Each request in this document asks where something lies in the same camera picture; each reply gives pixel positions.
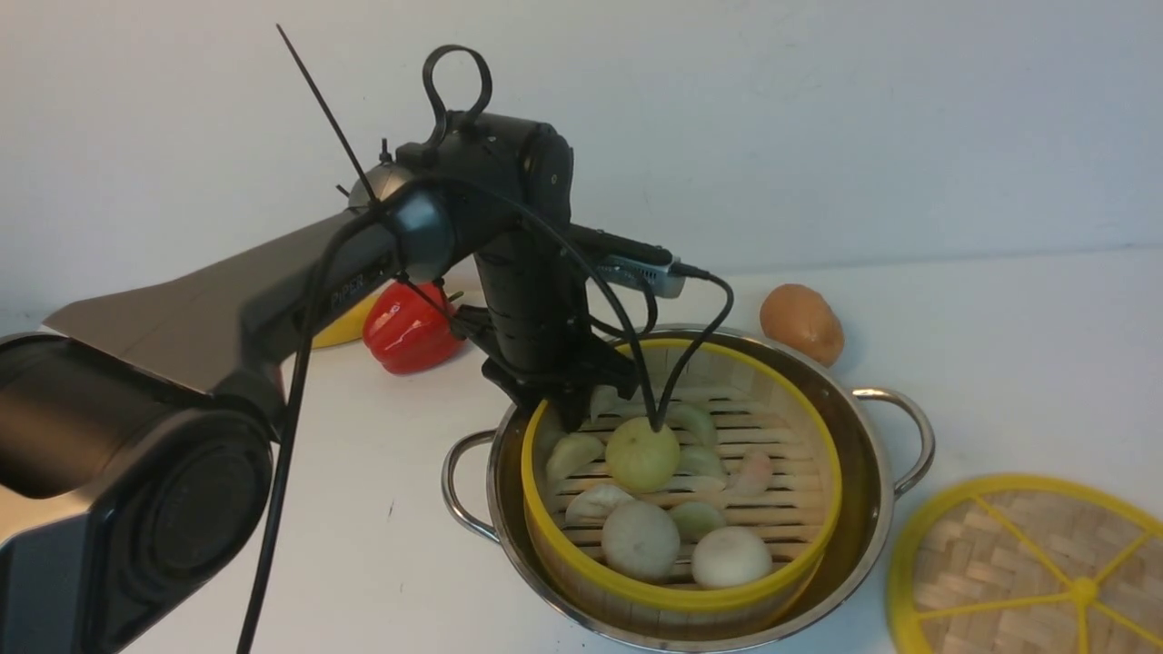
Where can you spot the pale dumpling near rim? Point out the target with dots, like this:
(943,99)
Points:
(570,454)

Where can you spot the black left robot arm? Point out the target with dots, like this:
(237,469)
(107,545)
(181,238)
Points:
(146,433)

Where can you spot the yellow banana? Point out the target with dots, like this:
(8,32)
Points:
(348,328)

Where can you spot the yellow rimmed bamboo steamer basket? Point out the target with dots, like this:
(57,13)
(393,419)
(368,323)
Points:
(754,406)

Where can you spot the yellow woven steamer lid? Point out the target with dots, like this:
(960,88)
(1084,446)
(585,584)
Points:
(1019,563)

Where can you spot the cream round bun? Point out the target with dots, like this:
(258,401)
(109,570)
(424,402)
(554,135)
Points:
(729,557)

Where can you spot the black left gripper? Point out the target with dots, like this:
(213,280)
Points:
(561,365)

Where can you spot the white dumpling front left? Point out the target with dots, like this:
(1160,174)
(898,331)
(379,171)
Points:
(595,505)

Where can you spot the red bell pepper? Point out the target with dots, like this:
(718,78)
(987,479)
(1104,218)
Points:
(408,331)

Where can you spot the pale white dumpling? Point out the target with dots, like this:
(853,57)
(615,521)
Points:
(605,400)

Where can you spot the green dumpling behind bun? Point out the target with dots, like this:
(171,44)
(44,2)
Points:
(696,426)

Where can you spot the round green bun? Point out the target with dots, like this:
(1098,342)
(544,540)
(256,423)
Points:
(640,459)

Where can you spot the stainless steel pot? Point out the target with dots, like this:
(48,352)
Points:
(885,443)

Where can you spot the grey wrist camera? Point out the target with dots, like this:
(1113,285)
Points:
(629,263)

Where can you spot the small green dumpling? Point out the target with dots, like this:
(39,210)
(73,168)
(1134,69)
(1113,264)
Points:
(695,519)

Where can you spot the brown potato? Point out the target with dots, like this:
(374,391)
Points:
(799,317)

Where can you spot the pink shrimp dumpling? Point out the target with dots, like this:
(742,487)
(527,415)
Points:
(753,476)

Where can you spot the light green dumpling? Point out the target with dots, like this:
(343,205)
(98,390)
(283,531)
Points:
(702,461)

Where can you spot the white round bun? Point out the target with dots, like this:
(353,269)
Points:
(641,541)

